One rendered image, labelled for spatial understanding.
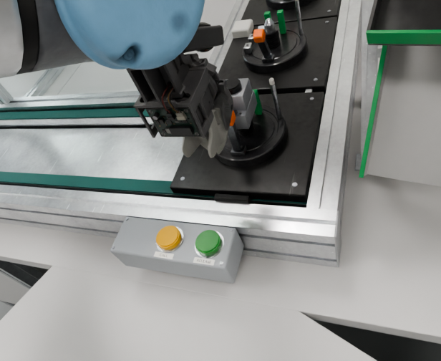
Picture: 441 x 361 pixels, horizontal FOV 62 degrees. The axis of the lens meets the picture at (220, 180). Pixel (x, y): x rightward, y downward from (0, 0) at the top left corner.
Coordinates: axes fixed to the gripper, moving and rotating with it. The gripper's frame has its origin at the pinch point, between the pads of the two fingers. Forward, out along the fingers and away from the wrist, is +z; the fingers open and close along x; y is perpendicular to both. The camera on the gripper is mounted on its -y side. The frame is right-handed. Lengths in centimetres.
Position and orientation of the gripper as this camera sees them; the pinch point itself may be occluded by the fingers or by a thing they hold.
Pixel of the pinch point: (215, 142)
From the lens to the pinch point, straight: 53.9
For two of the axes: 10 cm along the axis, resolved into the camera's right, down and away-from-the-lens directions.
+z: 2.8, 6.0, 7.5
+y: -2.7, 8.0, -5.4
